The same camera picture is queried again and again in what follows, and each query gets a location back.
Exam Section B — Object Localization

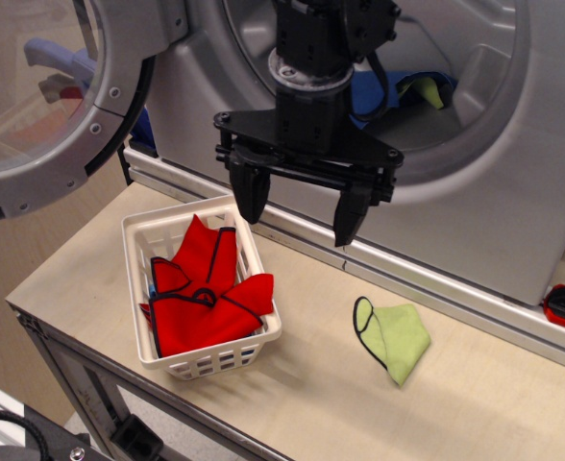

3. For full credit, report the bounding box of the light green cloth on table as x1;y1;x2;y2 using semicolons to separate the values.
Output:
353;297;431;387

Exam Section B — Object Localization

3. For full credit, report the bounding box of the white plastic laundry basket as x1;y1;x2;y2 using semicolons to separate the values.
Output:
122;196;283;380

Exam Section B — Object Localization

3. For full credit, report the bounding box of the metal table frame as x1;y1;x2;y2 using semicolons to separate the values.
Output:
10;303;287;460

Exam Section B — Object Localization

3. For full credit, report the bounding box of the round grey machine door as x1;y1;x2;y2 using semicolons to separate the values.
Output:
0;1;187;220

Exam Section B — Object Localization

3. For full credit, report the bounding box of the blue cloth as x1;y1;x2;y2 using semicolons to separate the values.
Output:
351;71;458;129

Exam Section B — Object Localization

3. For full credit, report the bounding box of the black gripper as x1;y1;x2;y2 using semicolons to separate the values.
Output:
214;88;404;247

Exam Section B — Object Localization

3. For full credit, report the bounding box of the black equipment with cable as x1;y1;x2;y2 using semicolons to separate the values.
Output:
0;410;109;460

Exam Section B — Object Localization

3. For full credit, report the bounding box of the aluminium extrusion rail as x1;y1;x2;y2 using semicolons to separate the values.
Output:
122;143;565;368

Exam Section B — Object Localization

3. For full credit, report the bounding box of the red cloth with dark trim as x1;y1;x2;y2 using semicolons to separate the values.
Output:
140;216;274;357

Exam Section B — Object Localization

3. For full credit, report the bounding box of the grey toy washing machine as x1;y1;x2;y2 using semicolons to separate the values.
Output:
147;1;565;304

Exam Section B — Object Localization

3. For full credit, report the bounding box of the green cloth in drum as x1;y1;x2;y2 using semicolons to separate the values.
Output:
401;77;445;109

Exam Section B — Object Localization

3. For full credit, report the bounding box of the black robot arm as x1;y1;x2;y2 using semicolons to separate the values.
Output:
214;1;404;247

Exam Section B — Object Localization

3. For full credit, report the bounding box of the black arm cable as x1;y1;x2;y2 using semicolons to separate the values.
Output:
349;50;391;124

